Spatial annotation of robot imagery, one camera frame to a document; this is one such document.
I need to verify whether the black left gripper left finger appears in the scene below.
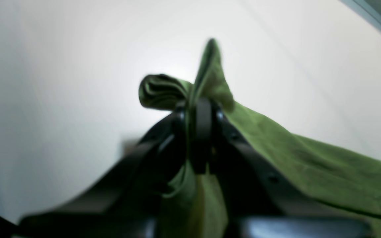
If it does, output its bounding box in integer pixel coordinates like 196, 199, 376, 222
18, 102, 186, 238

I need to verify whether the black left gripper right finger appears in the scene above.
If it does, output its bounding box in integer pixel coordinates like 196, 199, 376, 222
191, 98, 372, 238

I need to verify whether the green t-shirt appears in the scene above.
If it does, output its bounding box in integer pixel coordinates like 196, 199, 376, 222
139, 39, 381, 238

